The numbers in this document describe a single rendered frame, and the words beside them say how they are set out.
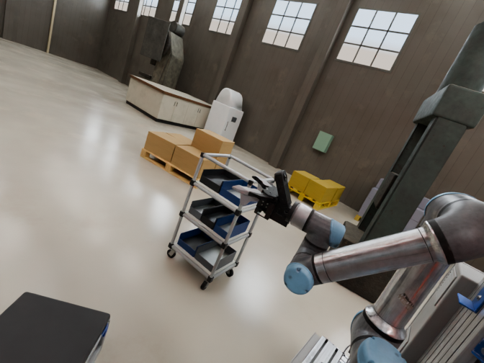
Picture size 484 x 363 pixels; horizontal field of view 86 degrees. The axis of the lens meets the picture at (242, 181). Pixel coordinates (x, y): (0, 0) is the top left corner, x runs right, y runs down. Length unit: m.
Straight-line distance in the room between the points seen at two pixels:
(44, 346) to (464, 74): 3.64
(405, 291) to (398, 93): 6.81
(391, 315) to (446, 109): 2.39
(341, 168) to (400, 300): 6.70
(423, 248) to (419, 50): 7.21
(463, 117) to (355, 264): 2.51
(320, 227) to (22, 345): 1.19
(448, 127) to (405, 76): 4.65
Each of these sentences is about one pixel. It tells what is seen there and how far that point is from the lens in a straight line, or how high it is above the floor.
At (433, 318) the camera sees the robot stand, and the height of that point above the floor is 1.05.
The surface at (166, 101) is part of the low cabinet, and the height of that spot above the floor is 0.66.
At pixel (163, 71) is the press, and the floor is 1.36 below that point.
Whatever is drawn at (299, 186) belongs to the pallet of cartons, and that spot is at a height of 0.25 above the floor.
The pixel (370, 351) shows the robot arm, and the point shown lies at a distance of 0.81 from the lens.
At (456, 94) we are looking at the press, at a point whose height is 2.20.
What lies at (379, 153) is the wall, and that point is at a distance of 7.29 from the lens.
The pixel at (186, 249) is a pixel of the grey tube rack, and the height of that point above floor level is 0.17.
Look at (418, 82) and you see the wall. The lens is 7.51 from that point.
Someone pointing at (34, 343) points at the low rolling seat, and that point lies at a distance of 1.43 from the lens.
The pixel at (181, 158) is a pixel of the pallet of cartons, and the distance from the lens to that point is 4.21.
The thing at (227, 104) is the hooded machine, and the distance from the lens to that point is 8.52.
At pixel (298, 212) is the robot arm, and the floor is 1.23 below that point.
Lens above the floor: 1.47
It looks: 16 degrees down
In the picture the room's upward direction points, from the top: 22 degrees clockwise
